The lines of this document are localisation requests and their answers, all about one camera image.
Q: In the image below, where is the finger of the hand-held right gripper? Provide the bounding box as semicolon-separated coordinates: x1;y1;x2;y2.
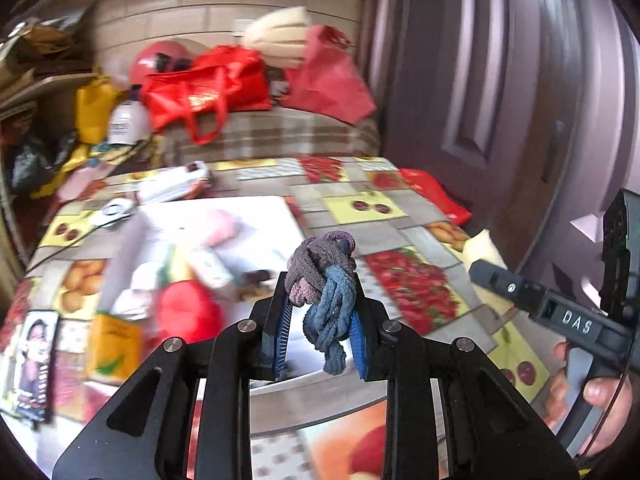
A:
467;257;548;313

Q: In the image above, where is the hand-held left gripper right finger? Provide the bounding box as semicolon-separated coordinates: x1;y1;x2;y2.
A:
347;272;581;480

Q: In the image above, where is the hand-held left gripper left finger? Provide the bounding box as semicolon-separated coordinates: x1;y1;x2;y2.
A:
52;277;293;480

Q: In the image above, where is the yellow sponge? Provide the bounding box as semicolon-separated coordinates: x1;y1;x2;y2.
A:
462;229;508;268

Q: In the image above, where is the knotted purple-blue cloth rope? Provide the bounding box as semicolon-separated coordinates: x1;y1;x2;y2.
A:
284;230;358;376

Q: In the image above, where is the white tray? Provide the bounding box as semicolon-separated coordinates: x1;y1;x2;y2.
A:
97;195;308;321

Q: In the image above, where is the person's right hand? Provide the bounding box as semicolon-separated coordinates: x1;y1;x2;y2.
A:
542;340;636;461

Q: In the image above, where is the red apple plush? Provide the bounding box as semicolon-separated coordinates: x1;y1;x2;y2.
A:
157;280;223;346

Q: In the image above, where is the red flat packet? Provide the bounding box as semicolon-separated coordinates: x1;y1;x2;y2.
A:
399;167;473;227

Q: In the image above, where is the yellow orange juice box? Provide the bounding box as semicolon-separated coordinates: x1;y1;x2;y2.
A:
89;314;143;380

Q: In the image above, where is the white flat package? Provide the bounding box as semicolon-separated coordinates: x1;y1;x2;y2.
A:
137;161;213;202

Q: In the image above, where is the dark purple door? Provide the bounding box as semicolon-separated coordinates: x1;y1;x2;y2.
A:
360;0;640;311

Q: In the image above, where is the plaid sofa cover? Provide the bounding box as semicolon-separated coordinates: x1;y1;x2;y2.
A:
160;110;381;166

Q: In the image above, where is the white round charger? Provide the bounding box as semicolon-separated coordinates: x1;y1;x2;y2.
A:
92;197;137;231

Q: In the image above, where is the black photo print package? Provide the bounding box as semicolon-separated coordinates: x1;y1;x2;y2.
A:
7;310;61;423

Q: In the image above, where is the shiny red tote bag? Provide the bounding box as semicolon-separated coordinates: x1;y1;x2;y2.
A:
140;45;273;146

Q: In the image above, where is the white plastic bottle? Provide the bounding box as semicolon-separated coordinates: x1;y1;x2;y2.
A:
107;95;153;146

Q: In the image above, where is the yellow bag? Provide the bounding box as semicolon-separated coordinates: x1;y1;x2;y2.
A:
75;77;123;145

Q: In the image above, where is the black plastic bag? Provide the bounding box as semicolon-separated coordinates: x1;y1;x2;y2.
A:
12;135;76;191

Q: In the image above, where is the red helmet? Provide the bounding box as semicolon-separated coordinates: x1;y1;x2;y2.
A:
129;42;198;86

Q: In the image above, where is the metal shelf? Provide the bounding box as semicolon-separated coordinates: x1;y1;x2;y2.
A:
0;25;101;201

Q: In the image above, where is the brown paper bag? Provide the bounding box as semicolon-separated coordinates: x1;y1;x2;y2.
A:
10;20;96;76

